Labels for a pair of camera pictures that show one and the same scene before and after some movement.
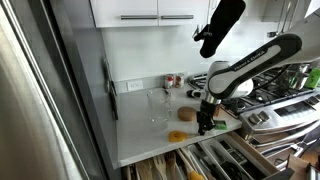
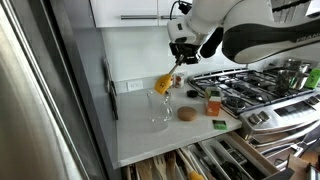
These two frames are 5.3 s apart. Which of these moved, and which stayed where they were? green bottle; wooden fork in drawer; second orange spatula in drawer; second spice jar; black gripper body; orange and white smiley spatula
Moved: black gripper body; orange and white smiley spatula
Stayed: wooden fork in drawer; green bottle; second orange spatula in drawer; second spice jar
